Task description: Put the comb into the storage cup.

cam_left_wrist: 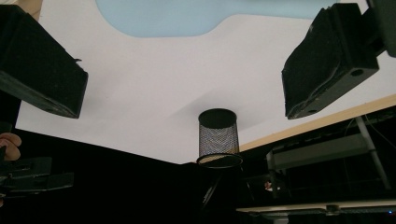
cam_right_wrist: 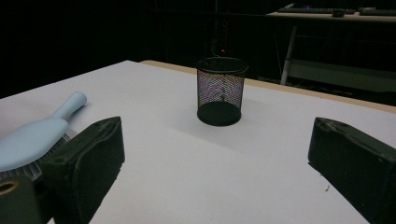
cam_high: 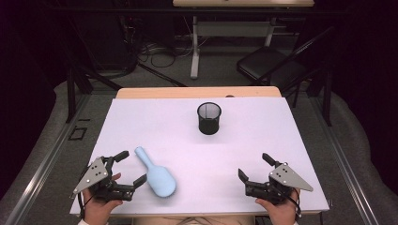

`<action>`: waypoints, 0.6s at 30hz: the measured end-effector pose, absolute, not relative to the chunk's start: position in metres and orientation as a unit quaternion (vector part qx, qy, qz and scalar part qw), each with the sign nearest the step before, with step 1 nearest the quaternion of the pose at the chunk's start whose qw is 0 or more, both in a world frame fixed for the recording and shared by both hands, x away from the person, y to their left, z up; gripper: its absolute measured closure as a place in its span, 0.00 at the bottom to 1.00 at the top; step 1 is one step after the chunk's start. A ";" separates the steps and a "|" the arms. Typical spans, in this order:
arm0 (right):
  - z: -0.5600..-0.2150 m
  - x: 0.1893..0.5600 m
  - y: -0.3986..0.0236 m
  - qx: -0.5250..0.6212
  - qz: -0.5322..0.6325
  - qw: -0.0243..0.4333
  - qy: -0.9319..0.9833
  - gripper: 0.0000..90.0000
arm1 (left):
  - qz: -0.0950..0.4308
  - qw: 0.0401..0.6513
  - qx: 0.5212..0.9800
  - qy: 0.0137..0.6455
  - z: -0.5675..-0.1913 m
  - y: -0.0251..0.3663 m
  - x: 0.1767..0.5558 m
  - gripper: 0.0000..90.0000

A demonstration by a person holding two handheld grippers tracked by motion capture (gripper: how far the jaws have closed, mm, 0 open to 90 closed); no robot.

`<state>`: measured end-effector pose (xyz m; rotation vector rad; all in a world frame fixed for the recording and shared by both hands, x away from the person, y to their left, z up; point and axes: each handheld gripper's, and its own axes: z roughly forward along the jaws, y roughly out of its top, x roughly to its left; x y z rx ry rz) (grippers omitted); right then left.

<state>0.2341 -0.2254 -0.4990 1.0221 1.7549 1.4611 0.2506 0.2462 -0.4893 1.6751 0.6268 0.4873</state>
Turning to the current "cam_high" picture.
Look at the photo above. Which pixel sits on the white frame desk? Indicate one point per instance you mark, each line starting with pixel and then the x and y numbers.
pixel 237 29

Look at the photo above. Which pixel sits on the black folding chair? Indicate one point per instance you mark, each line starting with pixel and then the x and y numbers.
pixel 266 62

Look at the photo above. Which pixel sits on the aluminium floor rail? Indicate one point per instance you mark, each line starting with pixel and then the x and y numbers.
pixel 347 168
pixel 40 173

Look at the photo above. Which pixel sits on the black metal stand frame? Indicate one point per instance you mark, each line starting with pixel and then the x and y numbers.
pixel 70 93

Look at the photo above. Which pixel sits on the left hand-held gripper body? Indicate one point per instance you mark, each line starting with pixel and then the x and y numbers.
pixel 94 175

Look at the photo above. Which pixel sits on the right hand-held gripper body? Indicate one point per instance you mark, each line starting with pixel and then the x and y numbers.
pixel 289 178

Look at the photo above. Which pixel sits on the wooden table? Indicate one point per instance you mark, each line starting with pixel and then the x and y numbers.
pixel 194 92

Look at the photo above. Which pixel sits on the person's left hand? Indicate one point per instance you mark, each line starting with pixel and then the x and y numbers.
pixel 97 211

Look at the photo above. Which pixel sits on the person's right hand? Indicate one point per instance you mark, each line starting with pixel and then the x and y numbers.
pixel 281 214

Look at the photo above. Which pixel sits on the person's lap beige trousers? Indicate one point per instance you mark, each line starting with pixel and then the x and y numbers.
pixel 156 221

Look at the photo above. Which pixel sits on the light blue shoe horn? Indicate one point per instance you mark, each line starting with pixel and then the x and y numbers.
pixel 159 181

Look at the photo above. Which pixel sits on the black mesh pen cup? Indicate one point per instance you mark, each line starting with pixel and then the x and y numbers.
pixel 209 125

